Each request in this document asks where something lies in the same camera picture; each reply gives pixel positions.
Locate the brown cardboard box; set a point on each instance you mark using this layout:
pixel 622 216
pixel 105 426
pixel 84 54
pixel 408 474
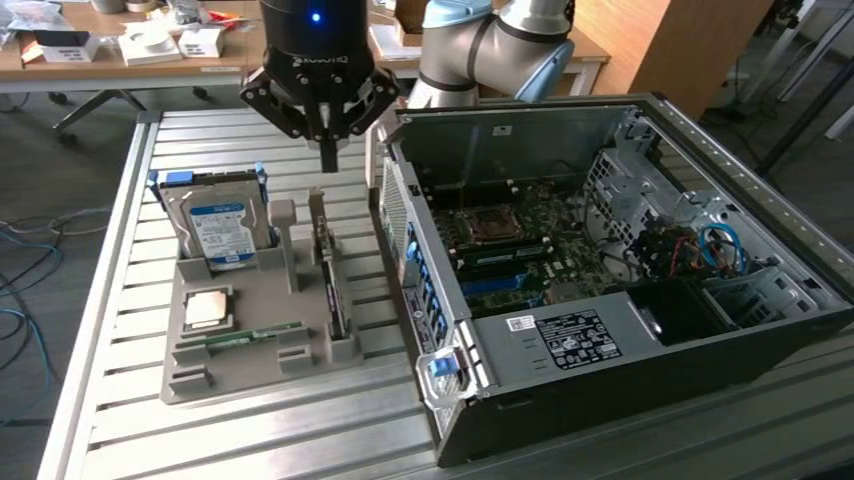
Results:
pixel 408 17

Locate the grey parts rack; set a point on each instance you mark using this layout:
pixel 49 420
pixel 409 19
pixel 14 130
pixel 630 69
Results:
pixel 267 310

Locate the blue case latch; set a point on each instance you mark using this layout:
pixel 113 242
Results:
pixel 443 365

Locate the grey power supply unit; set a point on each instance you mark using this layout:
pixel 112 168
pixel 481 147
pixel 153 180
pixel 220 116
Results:
pixel 520 345

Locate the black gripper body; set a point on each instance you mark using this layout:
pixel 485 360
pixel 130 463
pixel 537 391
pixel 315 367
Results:
pixel 313 45

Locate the flat white box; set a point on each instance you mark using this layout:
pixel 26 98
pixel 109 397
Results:
pixel 149 56

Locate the grey cup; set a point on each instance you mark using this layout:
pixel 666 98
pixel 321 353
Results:
pixel 108 5

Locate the white paper stack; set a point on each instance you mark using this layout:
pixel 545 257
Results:
pixel 393 45

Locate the white box black top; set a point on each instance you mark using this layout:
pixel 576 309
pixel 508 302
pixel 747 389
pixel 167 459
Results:
pixel 66 47

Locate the black graphics card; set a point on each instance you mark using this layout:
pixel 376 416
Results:
pixel 335 295

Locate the wooden desk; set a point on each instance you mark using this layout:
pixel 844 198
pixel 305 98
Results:
pixel 100 70
pixel 587 50

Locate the hard disk with blue caddy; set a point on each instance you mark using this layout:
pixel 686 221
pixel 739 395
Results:
pixel 216 225

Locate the silver drive cage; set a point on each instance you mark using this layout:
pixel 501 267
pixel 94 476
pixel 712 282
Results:
pixel 623 200

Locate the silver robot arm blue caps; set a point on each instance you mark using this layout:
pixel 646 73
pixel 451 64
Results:
pixel 453 55

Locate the black open PC case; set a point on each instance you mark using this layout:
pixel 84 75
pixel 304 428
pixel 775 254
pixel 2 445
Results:
pixel 634 395

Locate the installed green RAM stick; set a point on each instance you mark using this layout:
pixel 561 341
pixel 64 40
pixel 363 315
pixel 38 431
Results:
pixel 500 254

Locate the blue expansion slot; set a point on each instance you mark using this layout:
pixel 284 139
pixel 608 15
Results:
pixel 496 286

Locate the small white box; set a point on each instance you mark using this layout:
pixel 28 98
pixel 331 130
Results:
pixel 200 44

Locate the silver CPU chip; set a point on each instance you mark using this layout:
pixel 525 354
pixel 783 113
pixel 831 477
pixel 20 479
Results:
pixel 204 309

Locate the metal CPU socket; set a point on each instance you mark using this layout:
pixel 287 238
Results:
pixel 489 225

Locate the wooden cabinet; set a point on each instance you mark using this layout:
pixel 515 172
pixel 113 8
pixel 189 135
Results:
pixel 680 50

